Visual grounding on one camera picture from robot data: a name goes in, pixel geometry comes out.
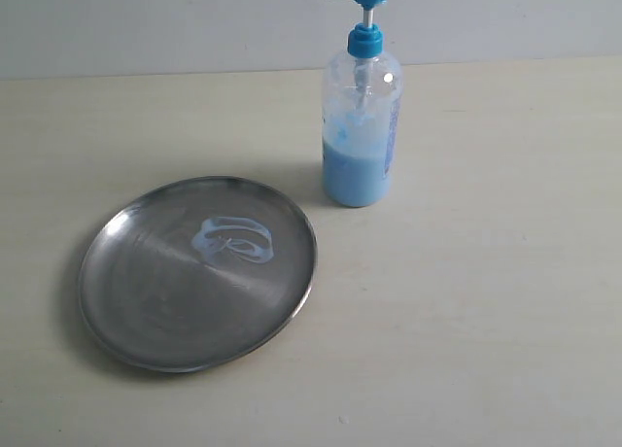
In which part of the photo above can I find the blue soap blob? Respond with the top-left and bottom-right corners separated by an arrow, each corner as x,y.
190,216 -> 274,266

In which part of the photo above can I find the blue pump soap bottle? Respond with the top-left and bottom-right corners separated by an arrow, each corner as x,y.
322,0 -> 403,208

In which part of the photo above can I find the round metal plate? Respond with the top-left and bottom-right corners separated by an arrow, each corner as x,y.
78,176 -> 317,373

